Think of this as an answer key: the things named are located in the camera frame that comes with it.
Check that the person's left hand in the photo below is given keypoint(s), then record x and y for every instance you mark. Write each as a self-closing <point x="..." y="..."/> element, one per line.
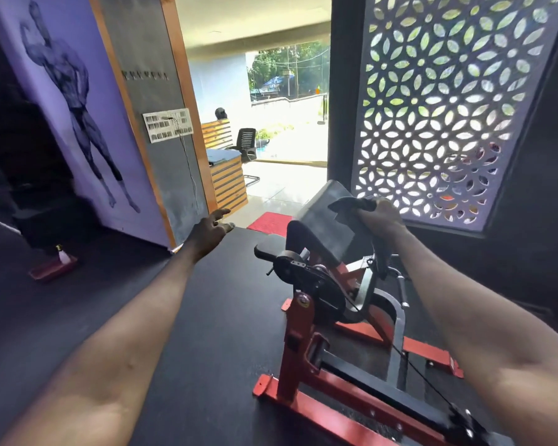
<point x="208" y="236"/>

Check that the white patterned lattice screen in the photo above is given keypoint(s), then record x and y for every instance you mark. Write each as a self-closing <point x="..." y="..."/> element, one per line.
<point x="446" y="106"/>

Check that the dark cleaning cloth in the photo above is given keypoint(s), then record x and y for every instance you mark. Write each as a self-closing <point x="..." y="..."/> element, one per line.
<point x="353" y="209"/>

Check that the person's left thumb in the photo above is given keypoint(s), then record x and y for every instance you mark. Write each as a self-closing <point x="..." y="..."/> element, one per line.
<point x="226" y="228"/>

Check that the person's left forearm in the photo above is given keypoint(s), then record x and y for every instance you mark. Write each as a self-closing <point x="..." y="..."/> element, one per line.
<point x="107" y="352"/>

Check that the person's right forearm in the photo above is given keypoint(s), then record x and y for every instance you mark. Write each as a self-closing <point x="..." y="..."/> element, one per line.
<point x="488" y="339"/>

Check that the red and black gym machine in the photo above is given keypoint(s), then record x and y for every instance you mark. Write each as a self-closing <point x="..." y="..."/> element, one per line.
<point x="348" y="320"/>

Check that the purple bodybuilder wall poster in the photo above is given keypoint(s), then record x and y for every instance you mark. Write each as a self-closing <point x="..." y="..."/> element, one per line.
<point x="76" y="111"/>

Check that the white electrical switch panel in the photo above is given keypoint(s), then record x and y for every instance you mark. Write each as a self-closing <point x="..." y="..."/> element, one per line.
<point x="168" y="124"/>

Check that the red step platform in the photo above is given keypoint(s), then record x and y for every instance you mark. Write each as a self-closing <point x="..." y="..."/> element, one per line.
<point x="52" y="268"/>

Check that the wooden slatted reception desk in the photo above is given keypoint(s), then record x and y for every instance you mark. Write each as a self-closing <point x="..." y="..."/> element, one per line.
<point x="225" y="174"/>

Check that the black helmet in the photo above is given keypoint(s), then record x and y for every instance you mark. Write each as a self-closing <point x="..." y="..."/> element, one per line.
<point x="221" y="113"/>

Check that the black office chair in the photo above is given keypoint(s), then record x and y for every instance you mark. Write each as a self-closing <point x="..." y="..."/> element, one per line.
<point x="245" y="142"/>

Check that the orange wooden door frame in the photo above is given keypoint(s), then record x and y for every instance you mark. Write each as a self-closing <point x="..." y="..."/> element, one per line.
<point x="188" y="102"/>

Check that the red door mat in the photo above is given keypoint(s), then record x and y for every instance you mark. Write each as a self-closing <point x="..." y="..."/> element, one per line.
<point x="270" y="223"/>

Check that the person's right hand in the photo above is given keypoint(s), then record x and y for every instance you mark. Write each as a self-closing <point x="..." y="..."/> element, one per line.
<point x="382" y="221"/>

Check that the white spray bottle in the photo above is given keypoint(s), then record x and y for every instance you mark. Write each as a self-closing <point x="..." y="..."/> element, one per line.
<point x="63" y="255"/>

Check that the person's right fingers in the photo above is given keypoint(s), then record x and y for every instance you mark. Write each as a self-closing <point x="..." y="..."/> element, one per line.
<point x="371" y="213"/>

